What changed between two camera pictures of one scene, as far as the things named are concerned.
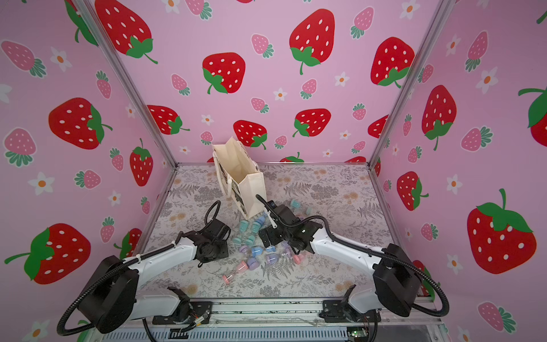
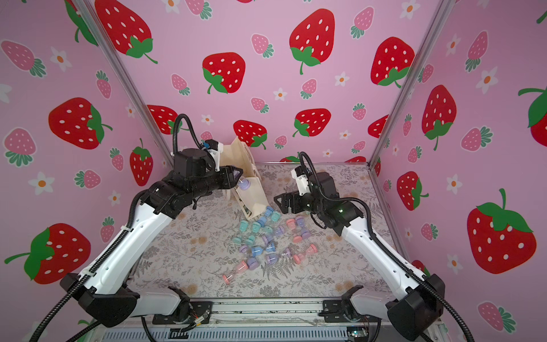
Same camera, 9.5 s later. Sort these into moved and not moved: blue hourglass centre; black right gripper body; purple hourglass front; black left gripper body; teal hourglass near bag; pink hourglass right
Moved: black left gripper body; black right gripper body
Not moved: purple hourglass front; pink hourglass right; teal hourglass near bag; blue hourglass centre
